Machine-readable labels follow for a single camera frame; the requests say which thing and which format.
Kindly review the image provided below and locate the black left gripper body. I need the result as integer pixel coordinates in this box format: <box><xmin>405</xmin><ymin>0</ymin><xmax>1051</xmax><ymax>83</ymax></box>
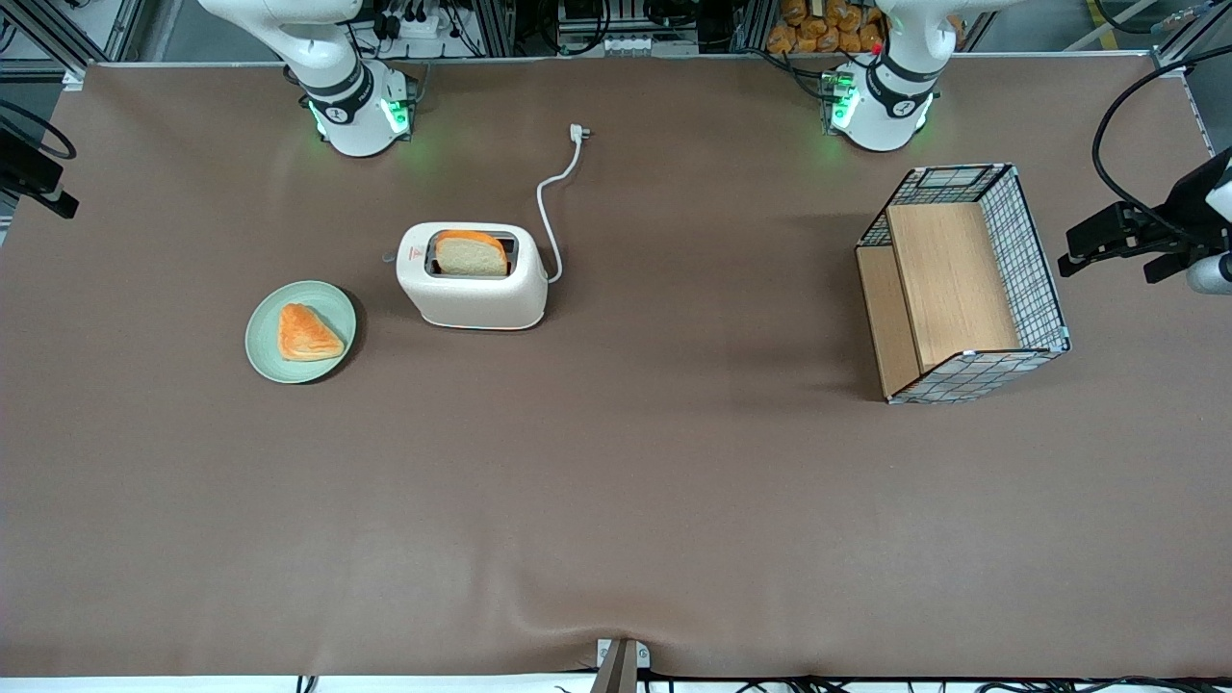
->
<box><xmin>1168</xmin><ymin>152</ymin><xmax>1232</xmax><ymax>254</ymax></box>

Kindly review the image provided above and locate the white two-slot toaster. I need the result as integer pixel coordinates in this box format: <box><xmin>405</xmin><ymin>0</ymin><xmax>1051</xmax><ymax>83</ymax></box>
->
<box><xmin>383</xmin><ymin>221</ymin><xmax>550</xmax><ymax>331</ymax></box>

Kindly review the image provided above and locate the pale green round plate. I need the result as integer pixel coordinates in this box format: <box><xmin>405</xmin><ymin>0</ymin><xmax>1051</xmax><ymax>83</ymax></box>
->
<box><xmin>244</xmin><ymin>280</ymin><xmax>358</xmax><ymax>385</ymax></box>

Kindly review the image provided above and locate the orange triangular pastry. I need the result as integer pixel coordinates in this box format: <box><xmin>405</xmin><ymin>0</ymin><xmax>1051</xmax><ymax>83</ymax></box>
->
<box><xmin>277</xmin><ymin>302</ymin><xmax>347</xmax><ymax>363</ymax></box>

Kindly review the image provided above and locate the bag of orange bread rolls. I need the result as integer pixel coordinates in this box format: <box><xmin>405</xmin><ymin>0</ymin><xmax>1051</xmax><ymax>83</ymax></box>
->
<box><xmin>767</xmin><ymin>0</ymin><xmax>886</xmax><ymax>56</ymax></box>

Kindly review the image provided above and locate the white power strip with plugs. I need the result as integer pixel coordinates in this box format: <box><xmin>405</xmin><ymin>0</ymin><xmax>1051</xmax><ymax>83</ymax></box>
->
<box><xmin>371</xmin><ymin>0</ymin><xmax>453</xmax><ymax>39</ymax></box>

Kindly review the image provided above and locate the white bread slice orange crust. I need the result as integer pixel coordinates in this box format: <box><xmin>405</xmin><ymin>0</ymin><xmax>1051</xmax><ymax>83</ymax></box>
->
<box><xmin>433</xmin><ymin>228</ymin><xmax>509</xmax><ymax>278</ymax></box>

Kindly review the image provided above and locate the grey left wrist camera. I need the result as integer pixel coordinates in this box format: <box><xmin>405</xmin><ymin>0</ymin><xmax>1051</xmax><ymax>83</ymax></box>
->
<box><xmin>1188</xmin><ymin>252</ymin><xmax>1232</xmax><ymax>295</ymax></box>

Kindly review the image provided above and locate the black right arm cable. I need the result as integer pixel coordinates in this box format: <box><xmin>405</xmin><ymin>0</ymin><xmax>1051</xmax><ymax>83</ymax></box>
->
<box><xmin>0</xmin><ymin>100</ymin><xmax>77</xmax><ymax>161</ymax></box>

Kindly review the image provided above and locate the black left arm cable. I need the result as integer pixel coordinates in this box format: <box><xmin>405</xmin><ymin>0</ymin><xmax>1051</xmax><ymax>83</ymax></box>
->
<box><xmin>1091</xmin><ymin>46</ymin><xmax>1232</xmax><ymax>242</ymax></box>

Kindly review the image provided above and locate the wire basket with wooden shelf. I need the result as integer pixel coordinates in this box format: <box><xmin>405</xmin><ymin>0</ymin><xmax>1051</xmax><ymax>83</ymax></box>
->
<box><xmin>855</xmin><ymin>163</ymin><xmax>1072</xmax><ymax>405</ymax></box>

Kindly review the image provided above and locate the black cable at arm base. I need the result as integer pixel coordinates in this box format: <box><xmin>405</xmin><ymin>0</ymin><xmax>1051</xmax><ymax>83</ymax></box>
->
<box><xmin>756</xmin><ymin>48</ymin><xmax>831</xmax><ymax>99</ymax></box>

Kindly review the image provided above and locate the white toaster power cord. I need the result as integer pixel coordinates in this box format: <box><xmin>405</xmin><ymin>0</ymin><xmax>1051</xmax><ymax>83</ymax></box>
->
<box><xmin>535</xmin><ymin>123</ymin><xmax>592</xmax><ymax>285</ymax></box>

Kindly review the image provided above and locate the metal table edge bracket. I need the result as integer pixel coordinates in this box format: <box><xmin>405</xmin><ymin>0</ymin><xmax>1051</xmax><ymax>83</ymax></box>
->
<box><xmin>592</xmin><ymin>637</ymin><xmax>652</xmax><ymax>693</ymax></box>

